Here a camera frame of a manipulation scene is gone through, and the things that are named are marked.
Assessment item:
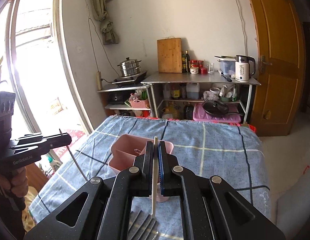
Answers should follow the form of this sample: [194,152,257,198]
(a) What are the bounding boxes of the pink basket on shelf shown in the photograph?
[129,94,149,109]

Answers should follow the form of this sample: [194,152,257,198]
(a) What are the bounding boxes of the red lidded jar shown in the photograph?
[190,60,199,74]

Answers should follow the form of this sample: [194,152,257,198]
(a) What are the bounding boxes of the cooking oil bottle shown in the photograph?
[162,101,179,119]

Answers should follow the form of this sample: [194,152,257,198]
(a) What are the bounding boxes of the wooden door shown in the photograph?
[250,0,305,137]

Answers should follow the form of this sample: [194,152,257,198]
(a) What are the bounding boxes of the clear plastic container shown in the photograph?
[215,56,236,75]

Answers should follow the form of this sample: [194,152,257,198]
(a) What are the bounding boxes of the dark chopsticks on table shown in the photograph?
[127,210,159,240]

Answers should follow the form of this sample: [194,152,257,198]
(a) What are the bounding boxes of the induction cooktop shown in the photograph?
[112,71,147,86]

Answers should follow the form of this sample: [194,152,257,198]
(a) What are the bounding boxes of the dark sauce bottle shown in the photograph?
[185,50,190,73]

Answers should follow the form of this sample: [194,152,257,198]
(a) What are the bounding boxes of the glass cup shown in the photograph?
[207,62,215,74]

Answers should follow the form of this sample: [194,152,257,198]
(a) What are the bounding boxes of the white chopstick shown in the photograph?
[151,137,159,219]

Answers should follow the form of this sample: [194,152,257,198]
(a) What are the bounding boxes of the pink storage box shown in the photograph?
[192,102,241,124]

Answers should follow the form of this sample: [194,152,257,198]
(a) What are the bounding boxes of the hanging olive curtain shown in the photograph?
[92,0,119,45]

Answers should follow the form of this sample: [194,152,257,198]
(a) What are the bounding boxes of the stainless steel steamer pot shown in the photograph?
[118,57,141,77]

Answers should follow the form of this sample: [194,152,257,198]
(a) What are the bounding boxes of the steel kitchen table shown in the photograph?
[141,72,260,124]

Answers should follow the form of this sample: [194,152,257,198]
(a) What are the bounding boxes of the white electric kettle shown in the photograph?
[235,55,256,82]

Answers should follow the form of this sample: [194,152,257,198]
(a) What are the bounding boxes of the white jerrycan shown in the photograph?
[186,83,200,100]

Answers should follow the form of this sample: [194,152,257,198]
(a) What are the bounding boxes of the window frame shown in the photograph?
[0,0,93,140]

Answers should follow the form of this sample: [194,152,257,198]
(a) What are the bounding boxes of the bamboo cutting board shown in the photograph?
[157,38,183,73]

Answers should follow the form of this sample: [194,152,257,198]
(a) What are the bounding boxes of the pink utensil caddy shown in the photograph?
[109,134,174,202]

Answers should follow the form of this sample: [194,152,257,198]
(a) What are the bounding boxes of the dark metal chopstick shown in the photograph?
[59,128,89,182]

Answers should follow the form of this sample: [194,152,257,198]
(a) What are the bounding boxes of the black kitchen knife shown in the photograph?
[218,69,232,82]

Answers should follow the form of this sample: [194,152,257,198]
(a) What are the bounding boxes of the left hand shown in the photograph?
[0,167,28,198]

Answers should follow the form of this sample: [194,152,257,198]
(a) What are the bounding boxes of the black frying pan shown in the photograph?
[202,100,243,118]

